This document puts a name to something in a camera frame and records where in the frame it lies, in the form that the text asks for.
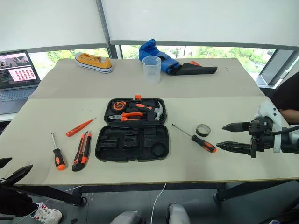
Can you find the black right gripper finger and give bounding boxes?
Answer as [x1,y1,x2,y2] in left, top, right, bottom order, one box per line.
[221,121,250,133]
[215,140,253,154]

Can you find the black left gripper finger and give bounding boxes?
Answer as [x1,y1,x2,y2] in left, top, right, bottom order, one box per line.
[0,164,34,187]
[0,157,13,169]

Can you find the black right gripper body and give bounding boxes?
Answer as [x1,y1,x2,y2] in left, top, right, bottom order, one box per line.
[249,116,276,159]

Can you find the long black orange screwdriver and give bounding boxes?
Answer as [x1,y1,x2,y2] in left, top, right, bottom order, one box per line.
[171,124,217,154]

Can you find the black electrical tape roll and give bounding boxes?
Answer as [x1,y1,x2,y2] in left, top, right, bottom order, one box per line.
[195,124,212,138]

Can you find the black orange utility knife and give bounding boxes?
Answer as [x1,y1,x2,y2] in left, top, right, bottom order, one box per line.
[71,131,93,172]

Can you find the orange tester screwdriver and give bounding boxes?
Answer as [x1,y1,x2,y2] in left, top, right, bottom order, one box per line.
[65,117,97,138]

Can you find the black tool case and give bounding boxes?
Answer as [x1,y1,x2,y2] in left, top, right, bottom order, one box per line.
[94,94,171,163]

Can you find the black metal table leg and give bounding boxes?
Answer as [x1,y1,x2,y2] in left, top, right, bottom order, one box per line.
[214,179,299,203]
[13,185,87,206]

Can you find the short black orange screwdriver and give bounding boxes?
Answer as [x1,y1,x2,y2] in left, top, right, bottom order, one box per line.
[51,132,68,171]

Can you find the white sneaker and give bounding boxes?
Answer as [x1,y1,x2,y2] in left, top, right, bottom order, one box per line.
[30,202,63,224]

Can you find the bystander black shirt blue jeans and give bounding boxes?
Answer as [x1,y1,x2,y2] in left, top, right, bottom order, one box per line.
[271,71,299,126]

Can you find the black orange fabric pouch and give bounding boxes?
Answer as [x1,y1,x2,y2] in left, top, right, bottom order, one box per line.
[174,61,218,76]

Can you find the grey framed open window pane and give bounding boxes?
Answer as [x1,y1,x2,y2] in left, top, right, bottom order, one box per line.
[256,48,295,89]

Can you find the grey rounded right robot leg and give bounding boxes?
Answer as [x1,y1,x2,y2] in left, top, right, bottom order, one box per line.
[166,202,191,224]

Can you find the grey rounded robot leg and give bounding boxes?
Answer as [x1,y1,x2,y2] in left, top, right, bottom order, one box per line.
[166,202,191,224]
[109,210,146,224]

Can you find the grey laptop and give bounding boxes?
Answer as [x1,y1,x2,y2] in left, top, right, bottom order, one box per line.
[0,49,42,115]

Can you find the clear plastic measuring cup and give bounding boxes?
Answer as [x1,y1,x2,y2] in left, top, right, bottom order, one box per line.
[142,56,162,85]

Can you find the white roller blind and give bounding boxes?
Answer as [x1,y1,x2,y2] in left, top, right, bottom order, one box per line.
[100,0,299,51]
[0,0,107,54]

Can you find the grey rounded left robot leg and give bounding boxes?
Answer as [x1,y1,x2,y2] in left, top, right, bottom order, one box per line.
[109,210,146,224]

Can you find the blue boxing glove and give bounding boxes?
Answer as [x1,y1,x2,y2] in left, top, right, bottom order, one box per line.
[138,39,182,76]

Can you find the black orange tape measure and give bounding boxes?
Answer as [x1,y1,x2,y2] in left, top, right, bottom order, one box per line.
[111,100,128,115]

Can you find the yellow canvas shoe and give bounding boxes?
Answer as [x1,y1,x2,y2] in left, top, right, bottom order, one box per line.
[74,52,113,74]

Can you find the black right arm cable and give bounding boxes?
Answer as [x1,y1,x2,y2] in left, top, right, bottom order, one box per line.
[268,125,299,136]

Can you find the white hanging cable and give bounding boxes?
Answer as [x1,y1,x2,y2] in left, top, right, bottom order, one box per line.
[150,183,167,224]

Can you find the orange handled pliers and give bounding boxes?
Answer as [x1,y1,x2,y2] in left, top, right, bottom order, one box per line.
[108,112,144,123]

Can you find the grey window frame post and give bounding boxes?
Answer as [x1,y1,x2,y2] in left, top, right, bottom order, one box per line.
[95,0,117,59]

